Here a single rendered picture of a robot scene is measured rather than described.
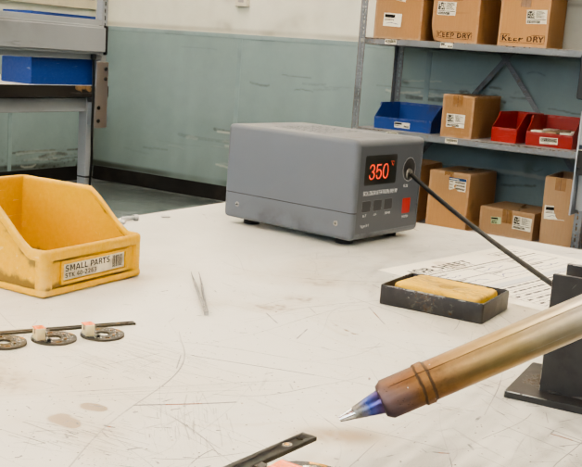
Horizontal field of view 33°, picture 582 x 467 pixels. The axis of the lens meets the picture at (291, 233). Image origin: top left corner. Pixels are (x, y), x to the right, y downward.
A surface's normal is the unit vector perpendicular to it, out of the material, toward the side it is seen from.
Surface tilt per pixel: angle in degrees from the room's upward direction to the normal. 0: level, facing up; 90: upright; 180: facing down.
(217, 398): 0
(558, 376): 90
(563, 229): 87
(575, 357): 90
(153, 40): 90
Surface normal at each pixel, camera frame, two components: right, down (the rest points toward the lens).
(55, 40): 0.84, 0.15
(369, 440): 0.07, -0.98
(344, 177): -0.62, 0.10
